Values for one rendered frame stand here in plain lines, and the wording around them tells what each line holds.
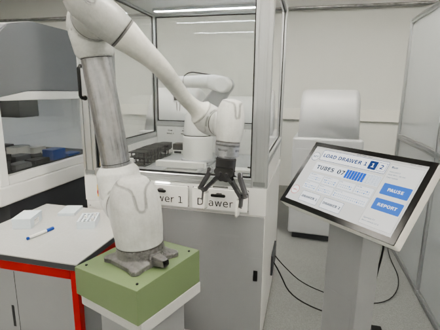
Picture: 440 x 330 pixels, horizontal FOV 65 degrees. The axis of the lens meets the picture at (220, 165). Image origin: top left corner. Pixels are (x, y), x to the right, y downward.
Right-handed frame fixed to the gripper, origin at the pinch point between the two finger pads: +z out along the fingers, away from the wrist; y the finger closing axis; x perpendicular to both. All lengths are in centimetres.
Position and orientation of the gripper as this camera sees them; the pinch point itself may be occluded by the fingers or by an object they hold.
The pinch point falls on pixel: (220, 209)
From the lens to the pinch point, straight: 132.1
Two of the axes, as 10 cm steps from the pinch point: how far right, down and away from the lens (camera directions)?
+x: 4.2, -0.9, 9.0
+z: -1.0, 9.8, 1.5
